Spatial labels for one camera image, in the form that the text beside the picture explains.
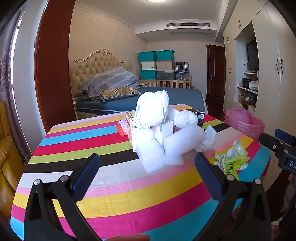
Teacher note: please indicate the yellow armchair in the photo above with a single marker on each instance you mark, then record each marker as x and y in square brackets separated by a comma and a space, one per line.
[8, 162]

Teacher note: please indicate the black box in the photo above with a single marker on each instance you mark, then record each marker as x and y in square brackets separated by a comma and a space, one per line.
[198, 117]

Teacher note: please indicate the beige tufted headboard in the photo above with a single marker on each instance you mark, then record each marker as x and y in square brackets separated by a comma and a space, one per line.
[97, 62]

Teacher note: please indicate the small white crumpled bag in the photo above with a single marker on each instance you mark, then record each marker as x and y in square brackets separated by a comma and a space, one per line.
[185, 118]

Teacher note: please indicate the person's right hand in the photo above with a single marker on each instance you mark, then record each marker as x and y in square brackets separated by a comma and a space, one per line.
[291, 192]

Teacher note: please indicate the ceiling lamp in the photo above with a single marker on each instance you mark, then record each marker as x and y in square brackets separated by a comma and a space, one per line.
[157, 1]

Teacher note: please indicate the red white foam net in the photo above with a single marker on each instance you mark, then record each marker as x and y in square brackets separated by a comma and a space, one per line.
[121, 131]

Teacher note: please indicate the yellow cardboard box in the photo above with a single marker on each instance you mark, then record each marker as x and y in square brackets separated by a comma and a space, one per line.
[130, 129]

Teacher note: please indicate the brown white box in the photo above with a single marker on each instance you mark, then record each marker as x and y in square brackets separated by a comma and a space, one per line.
[251, 109]

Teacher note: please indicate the grey blue duvet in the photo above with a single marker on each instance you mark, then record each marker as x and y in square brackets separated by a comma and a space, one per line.
[108, 78]

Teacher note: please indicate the black television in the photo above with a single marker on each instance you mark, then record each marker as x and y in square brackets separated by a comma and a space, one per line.
[252, 55]

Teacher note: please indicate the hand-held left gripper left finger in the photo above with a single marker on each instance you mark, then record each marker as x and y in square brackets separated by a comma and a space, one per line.
[85, 178]

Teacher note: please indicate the checkered bag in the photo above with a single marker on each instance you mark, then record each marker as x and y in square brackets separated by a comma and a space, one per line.
[181, 66]

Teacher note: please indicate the beige storage box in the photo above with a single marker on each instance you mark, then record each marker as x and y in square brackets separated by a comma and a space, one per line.
[165, 65]

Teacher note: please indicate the blue sheet bed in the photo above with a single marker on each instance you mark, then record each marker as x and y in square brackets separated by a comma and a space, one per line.
[161, 97]

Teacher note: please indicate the striped pillow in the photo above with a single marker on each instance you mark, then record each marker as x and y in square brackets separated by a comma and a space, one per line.
[120, 92]

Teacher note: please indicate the white tissue paper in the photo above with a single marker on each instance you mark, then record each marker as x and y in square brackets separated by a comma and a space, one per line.
[209, 136]

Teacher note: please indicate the dark bag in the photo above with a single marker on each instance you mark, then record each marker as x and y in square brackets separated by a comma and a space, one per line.
[181, 76]

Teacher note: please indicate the striped tablecloth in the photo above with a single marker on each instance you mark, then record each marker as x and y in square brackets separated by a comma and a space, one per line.
[138, 197]

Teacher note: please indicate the pink foam net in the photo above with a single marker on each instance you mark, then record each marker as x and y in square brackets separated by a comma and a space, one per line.
[122, 121]

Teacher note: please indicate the brown wooden door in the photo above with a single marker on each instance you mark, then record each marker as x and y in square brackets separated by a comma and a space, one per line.
[216, 76]

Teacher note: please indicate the white wardrobe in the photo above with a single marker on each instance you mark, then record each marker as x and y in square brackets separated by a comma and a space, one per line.
[266, 92]

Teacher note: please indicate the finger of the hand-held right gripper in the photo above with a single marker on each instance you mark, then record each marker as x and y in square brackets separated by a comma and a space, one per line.
[269, 141]
[283, 134]

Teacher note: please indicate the large white plastic bag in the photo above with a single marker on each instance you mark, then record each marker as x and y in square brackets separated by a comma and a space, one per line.
[150, 109]

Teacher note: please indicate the small cardboard box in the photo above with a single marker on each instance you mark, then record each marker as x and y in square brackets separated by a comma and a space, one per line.
[241, 99]

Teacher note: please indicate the teal storage box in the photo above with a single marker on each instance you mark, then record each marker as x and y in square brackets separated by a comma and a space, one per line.
[165, 55]
[147, 56]
[148, 74]

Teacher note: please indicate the black device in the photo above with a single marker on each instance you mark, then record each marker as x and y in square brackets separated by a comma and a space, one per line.
[245, 81]

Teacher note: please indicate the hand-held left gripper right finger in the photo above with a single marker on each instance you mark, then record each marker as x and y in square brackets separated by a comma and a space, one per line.
[205, 173]

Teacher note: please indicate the grey storage box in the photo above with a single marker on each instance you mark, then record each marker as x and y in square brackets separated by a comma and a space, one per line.
[165, 75]

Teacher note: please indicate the pink bag trash bin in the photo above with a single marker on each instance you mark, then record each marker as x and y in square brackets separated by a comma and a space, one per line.
[242, 122]

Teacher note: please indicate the brown wooden partition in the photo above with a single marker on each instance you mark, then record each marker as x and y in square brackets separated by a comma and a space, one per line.
[53, 69]

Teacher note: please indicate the person's left hand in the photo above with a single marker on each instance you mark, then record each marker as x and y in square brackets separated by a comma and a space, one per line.
[129, 238]

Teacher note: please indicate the green wipes packet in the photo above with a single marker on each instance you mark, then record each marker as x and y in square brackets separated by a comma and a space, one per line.
[231, 160]

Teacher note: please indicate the white storage box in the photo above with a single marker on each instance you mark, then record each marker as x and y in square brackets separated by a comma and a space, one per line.
[148, 65]

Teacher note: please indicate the white printer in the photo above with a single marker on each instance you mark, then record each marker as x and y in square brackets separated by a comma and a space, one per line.
[254, 85]

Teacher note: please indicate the black safe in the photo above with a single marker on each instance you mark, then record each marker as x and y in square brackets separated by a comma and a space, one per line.
[250, 98]

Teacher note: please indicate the lace curtain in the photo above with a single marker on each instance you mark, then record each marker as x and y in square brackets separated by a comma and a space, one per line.
[9, 76]

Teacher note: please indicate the wooden crib rail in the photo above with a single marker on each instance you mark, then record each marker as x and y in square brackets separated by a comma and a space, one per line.
[166, 83]

